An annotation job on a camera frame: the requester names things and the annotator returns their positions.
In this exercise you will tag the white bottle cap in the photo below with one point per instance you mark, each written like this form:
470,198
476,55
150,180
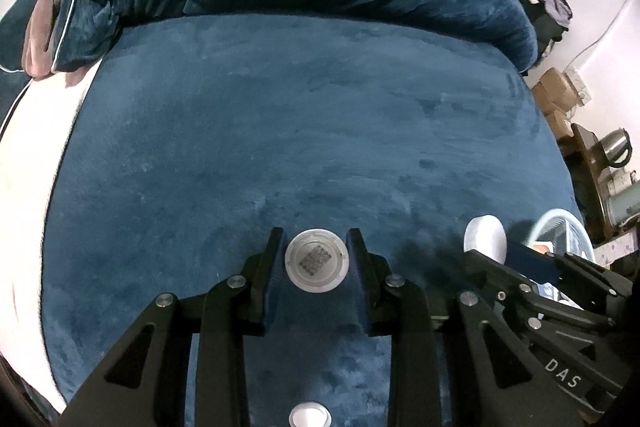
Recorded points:
310,417
484,237

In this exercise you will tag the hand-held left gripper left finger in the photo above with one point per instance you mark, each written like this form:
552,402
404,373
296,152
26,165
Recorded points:
275,302

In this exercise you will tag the brown cloth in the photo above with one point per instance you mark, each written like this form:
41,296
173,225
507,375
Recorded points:
45,32

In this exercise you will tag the white bed sheet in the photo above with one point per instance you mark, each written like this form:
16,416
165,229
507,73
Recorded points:
30,182

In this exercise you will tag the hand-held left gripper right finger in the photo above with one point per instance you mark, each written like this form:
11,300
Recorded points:
359,302

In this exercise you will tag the light blue plastic basket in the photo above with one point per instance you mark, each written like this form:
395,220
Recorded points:
575,227

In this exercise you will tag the dark blue pillow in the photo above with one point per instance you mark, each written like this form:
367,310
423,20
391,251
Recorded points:
20,22

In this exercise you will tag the dark wooden side table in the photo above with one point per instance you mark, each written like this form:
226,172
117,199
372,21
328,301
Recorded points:
585,167

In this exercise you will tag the white power strip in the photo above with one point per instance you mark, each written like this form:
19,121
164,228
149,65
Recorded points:
579,82

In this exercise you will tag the translucent cap with square code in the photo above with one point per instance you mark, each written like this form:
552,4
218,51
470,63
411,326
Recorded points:
316,261

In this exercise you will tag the steel electric kettle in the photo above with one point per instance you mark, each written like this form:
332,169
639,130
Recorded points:
616,149

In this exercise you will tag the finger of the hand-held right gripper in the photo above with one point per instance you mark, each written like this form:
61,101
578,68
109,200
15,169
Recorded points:
505,279
585,274

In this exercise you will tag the stack of cardboard boxes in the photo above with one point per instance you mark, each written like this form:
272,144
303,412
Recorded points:
552,97

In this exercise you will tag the pale green thermos flask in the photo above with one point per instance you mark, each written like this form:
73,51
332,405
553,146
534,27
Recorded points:
622,204

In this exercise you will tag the blue plush blanket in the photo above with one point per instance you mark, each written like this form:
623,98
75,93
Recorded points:
300,132

